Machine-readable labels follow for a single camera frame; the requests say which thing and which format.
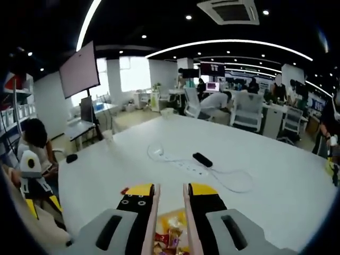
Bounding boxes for long ceiling light strip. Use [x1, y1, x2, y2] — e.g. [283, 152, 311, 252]
[75, 0, 103, 53]
[146, 39, 315, 61]

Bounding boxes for white cabinet green label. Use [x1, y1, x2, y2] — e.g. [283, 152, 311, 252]
[150, 90, 163, 112]

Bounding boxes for white storage shelf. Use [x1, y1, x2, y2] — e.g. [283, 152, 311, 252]
[0, 71, 37, 139]

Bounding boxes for person's left hand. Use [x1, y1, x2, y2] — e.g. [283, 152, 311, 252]
[3, 166, 22, 190]

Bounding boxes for operator in beige sleeve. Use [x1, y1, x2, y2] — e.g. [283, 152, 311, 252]
[0, 183, 71, 252]

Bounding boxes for small computer monitor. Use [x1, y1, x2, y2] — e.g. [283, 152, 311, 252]
[80, 96, 94, 123]

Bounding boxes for thin white charging cable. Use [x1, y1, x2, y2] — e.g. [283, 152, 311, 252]
[208, 166, 254, 194]

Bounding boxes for pink lit desktop monitor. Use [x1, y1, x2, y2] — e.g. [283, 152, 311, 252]
[206, 82, 222, 93]

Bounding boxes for small grey desk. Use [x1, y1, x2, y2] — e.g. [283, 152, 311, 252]
[65, 118, 98, 149]

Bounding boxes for ceiling air conditioner vent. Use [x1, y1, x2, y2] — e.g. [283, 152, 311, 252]
[196, 0, 260, 26]

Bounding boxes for white power strip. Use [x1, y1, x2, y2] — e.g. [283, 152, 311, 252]
[159, 152, 210, 176]

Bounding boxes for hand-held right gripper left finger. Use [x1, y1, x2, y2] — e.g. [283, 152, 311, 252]
[69, 182, 157, 255]

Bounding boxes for black oblong device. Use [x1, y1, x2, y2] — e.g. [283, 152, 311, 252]
[192, 152, 214, 168]

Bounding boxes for white mesh office chair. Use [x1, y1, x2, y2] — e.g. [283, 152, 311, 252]
[280, 106, 304, 137]
[184, 87, 211, 121]
[230, 91, 264, 133]

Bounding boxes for round ceiling downlights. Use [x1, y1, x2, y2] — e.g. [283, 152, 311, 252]
[26, 9, 319, 88]

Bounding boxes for dark hanging display screen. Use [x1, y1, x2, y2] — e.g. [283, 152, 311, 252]
[200, 62, 226, 77]

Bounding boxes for large display screen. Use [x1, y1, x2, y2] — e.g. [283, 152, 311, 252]
[58, 40, 101, 99]

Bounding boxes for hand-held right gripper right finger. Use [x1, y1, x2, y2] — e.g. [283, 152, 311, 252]
[188, 182, 300, 255]

